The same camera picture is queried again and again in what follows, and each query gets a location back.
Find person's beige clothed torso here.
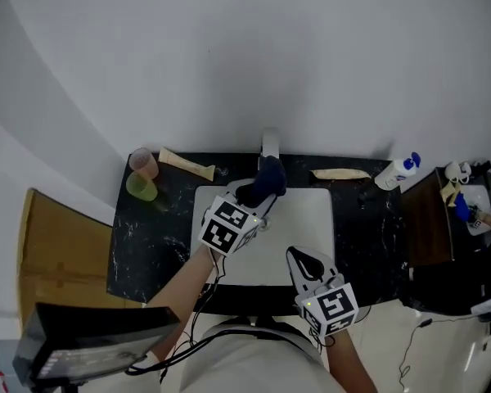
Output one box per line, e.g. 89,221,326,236
159,316,347,393

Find flat beige tube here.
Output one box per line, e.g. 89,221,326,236
309,168,372,181

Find white mugs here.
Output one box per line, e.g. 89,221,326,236
444,160,474,185

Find small white sink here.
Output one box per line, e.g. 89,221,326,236
464,183,491,237

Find person's left forearm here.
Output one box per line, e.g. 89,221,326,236
142,243,214,364

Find dark blue cloth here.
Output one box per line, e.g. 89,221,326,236
234,155,288,209

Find white bottle with blue pump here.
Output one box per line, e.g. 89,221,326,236
373,151,422,192

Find black chair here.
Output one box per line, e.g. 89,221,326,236
407,238,491,317

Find bright blue cloth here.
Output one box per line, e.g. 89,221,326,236
453,192,472,223

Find black floor cable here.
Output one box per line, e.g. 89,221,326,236
397,316,435,389

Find black monitor screen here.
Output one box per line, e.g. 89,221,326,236
11,301,182,389

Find white sink basin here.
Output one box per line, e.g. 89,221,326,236
192,185,336,287

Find brown cardboard box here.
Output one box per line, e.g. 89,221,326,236
16,187,145,328

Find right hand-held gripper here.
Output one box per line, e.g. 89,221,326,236
286,246,359,338

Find green translucent cup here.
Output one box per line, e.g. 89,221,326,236
125,172,159,201

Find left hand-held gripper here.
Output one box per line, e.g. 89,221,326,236
198,178,280,257

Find pink translucent cup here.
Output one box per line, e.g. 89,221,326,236
128,147,160,180

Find cream squeeze tube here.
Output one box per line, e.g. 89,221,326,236
158,146,217,181

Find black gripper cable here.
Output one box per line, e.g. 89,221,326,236
124,254,227,382

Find silver sink faucet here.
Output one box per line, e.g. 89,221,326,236
260,128,281,160

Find dark brown wooden cabinet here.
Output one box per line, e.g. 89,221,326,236
399,167,454,269

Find person's right forearm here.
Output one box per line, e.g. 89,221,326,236
325,328,378,393

